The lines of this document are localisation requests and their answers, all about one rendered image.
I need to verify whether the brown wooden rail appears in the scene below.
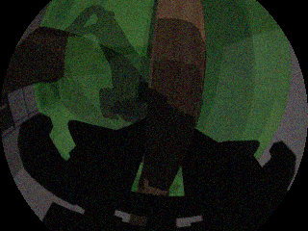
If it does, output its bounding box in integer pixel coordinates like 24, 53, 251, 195
143, 0, 207, 195

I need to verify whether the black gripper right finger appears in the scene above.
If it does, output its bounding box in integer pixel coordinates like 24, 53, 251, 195
181, 127, 261, 196

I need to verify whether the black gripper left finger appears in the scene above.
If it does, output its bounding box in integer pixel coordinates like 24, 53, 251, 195
68, 118, 146, 190

